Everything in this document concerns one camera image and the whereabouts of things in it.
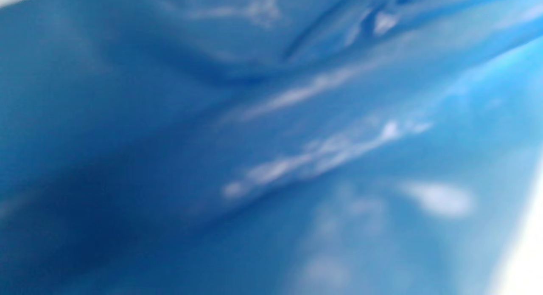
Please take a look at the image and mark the blue plastic bag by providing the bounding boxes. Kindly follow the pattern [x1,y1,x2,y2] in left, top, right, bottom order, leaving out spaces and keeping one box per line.
[0,0,543,295]

